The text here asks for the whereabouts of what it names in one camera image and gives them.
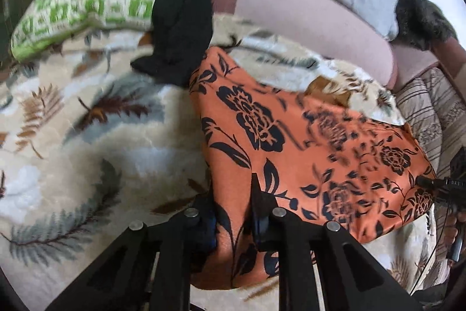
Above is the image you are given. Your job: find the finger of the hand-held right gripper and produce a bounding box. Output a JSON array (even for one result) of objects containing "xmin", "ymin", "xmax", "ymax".
[{"xmin": 416, "ymin": 175, "xmax": 447, "ymax": 190}]

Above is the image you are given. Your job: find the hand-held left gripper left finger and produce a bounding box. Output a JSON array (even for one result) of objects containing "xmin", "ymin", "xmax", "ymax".
[{"xmin": 47, "ymin": 194, "xmax": 219, "ymax": 311}]

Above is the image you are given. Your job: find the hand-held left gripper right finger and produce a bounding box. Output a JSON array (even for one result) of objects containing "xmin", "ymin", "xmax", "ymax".
[{"xmin": 250, "ymin": 173, "xmax": 423, "ymax": 311}]

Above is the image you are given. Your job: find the orange floral shirt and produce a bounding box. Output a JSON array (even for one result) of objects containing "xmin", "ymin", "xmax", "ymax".
[{"xmin": 188, "ymin": 46, "xmax": 437, "ymax": 290}]

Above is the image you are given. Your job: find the person's right hand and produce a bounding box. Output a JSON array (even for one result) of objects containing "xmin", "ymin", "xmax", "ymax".
[{"xmin": 445, "ymin": 212, "xmax": 465, "ymax": 258}]

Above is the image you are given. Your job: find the striped cushion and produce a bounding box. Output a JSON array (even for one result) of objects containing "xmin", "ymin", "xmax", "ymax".
[{"xmin": 395, "ymin": 77, "xmax": 444, "ymax": 168}]

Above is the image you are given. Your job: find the striped brown pillow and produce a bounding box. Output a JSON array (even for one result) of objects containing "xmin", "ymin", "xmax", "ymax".
[{"xmin": 422, "ymin": 66, "xmax": 466, "ymax": 182}]

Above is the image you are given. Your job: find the pink sofa armrest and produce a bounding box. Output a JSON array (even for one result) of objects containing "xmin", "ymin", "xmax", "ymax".
[{"xmin": 390, "ymin": 39, "xmax": 466, "ymax": 90}]

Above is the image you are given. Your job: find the floral leaf print blanket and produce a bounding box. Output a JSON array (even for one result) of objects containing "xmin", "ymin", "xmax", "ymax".
[{"xmin": 0, "ymin": 13, "xmax": 454, "ymax": 311}]

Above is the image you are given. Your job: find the dark furry garment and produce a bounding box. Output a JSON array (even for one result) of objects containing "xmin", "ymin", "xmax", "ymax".
[{"xmin": 394, "ymin": 0, "xmax": 460, "ymax": 52}]

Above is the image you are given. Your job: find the pink bolster cushion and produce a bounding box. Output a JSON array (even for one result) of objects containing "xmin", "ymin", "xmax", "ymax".
[{"xmin": 207, "ymin": 0, "xmax": 398, "ymax": 90}]

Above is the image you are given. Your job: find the black garment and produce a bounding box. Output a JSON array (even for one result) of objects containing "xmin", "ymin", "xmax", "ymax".
[{"xmin": 98, "ymin": 0, "xmax": 214, "ymax": 89}]

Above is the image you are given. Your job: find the thin black cable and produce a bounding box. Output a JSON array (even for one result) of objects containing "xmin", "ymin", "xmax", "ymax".
[{"xmin": 408, "ymin": 207, "xmax": 445, "ymax": 296}]

